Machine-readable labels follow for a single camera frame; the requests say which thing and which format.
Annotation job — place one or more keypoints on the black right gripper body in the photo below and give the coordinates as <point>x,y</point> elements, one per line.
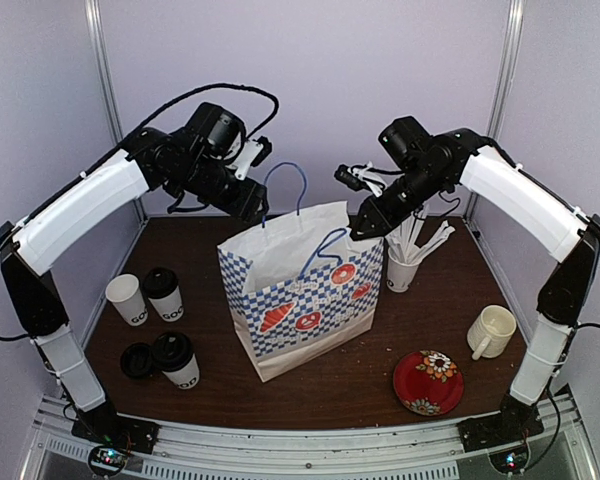
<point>401,208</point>

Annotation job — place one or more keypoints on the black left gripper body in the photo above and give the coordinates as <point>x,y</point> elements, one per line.
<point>245,204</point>

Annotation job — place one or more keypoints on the blue checkered paper bag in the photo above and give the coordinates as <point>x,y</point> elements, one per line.
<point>298,286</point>

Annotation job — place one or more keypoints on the black plastic cup lid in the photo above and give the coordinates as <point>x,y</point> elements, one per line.
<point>159,283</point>

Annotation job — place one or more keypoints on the white paper coffee cup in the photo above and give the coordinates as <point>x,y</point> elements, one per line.
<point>169,308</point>

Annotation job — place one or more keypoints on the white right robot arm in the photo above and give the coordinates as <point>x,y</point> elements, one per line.
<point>428,164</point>

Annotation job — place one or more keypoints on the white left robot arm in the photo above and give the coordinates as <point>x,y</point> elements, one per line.
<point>209,157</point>

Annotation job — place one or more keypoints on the white cup holding straws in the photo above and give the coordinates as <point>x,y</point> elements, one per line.
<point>399,275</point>

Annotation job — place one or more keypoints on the cream ceramic mug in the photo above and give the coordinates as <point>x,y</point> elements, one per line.
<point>491,332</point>

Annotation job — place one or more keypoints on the red floral plate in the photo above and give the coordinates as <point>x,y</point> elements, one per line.
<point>428,383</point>

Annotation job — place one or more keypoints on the black plastic lid stack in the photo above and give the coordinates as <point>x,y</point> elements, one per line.
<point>136,361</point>

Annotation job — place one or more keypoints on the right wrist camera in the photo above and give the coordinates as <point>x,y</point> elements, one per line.
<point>361,177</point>

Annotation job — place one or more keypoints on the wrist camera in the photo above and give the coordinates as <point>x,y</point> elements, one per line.
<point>361,177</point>
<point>253,154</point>

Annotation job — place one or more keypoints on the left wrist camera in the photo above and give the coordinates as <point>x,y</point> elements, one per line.
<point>253,154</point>

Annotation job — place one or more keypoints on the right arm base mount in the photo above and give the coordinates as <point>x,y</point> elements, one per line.
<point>513,422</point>

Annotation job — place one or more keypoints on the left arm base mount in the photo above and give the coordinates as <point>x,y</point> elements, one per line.
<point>104,425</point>

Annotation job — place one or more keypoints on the aluminium front rail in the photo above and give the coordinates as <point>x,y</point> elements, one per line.
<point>429,450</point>

